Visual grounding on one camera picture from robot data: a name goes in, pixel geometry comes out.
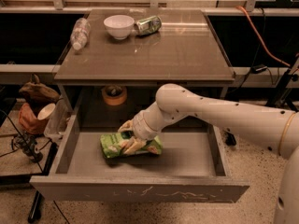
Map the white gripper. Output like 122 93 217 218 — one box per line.
118 110 157 155

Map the green rice chip bag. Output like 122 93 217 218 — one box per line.
100 132 163 159

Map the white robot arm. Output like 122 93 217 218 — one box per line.
119 84 299 224

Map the grey cabinet with counter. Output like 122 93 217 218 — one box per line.
54 9 235 114

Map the open grey drawer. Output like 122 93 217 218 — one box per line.
29 87 250 203

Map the brown cloth bag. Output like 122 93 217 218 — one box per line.
19 74 60 134

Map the orange tape roll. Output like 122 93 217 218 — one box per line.
101 85 127 105

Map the clear plastic container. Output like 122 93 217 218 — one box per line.
44 99 70 142

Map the white paper cup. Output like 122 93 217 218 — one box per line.
37 103 56 120

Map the white ceramic bowl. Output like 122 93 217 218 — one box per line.
104 15 135 40

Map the green soda can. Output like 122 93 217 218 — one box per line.
135 16 162 36

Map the clear plastic water bottle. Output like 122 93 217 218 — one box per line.
70 18 91 50

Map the black metal stand leg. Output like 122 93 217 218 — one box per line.
27 143 58 224

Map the black power adapter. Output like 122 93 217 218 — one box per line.
250 64 267 74

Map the black cable bundle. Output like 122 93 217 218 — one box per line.
0 109 52 164

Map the orange cable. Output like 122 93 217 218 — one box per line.
235 5 292 68

